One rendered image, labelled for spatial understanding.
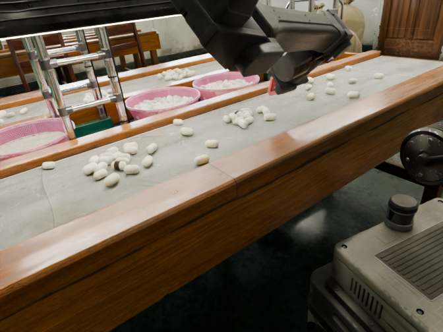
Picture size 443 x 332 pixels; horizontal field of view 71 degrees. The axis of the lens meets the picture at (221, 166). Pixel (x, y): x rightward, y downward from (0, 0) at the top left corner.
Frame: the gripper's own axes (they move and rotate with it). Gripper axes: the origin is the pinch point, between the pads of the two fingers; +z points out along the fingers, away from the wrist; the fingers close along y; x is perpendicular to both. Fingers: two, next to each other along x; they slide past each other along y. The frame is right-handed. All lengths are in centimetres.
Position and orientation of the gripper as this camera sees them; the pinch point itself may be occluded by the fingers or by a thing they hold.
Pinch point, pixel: (270, 91)
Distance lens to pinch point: 90.8
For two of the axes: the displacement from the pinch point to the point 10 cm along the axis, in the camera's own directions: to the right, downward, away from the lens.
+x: 4.4, 8.9, -0.8
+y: -8.0, 3.6, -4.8
